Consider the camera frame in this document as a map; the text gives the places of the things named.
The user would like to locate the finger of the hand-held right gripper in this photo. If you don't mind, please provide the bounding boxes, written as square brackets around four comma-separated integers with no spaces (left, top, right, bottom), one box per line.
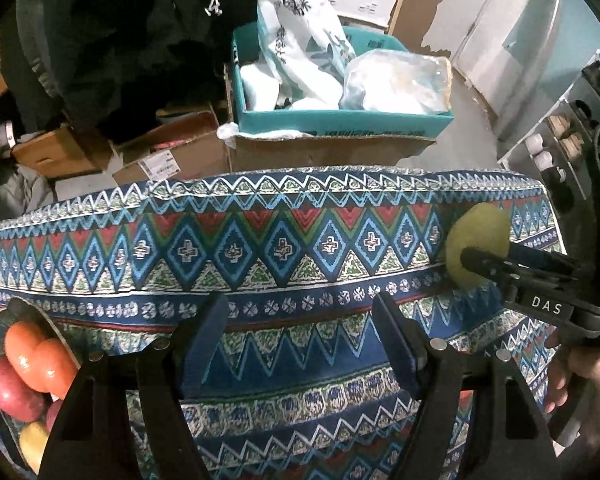
[506,241,582,274]
[460,246,532,289]

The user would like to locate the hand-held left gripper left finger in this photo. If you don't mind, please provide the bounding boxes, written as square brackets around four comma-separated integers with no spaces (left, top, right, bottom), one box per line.
[37,290,231,480]

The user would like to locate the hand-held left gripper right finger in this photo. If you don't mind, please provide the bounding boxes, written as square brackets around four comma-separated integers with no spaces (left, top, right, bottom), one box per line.
[371,292,564,480]

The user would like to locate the yellow-green pear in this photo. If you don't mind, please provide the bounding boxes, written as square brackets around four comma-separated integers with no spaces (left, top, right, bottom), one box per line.
[18,420,51,469]
[445,203,512,291]

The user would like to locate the orange tangerine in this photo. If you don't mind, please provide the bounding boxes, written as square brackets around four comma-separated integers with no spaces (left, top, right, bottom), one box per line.
[4,321,45,377]
[29,338,79,394]

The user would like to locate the bowl of fruit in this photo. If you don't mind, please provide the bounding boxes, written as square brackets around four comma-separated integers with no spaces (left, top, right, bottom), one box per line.
[0,297,83,480]

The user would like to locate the red apple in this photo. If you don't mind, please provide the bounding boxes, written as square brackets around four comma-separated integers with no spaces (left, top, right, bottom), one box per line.
[45,396,67,434]
[0,355,47,424]

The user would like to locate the blue patterned tablecloth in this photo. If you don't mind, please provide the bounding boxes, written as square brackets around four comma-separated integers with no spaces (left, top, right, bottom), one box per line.
[0,166,567,480]

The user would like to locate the white rack with bottles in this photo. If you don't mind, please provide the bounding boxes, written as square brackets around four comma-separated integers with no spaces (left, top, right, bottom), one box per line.
[496,49,600,202]

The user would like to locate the open labelled cardboard box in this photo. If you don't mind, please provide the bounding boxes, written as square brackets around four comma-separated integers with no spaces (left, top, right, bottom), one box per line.
[111,109,232,187]

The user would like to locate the large brown cardboard box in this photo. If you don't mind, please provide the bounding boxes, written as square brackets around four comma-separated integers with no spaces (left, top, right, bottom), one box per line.
[223,62,439,175]

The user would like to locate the clear plastic bag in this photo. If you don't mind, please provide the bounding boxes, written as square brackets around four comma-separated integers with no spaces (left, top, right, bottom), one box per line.
[338,50,454,117]

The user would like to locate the teal cardboard box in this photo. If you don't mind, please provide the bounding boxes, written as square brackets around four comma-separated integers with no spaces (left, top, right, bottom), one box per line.
[229,24,456,142]

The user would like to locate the white refrigerator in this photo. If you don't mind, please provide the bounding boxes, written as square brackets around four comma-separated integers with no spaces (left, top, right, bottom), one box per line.
[452,0,567,147]

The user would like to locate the light grey cloth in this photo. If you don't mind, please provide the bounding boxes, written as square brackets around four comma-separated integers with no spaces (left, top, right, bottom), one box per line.
[0,125,57,223]

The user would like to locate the white printed plastic bag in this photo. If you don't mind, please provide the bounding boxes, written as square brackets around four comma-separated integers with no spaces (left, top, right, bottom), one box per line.
[219,0,359,112]

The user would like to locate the dark clothing pile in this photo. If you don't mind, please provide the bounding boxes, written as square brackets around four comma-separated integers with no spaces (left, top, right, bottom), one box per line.
[0,0,261,147]

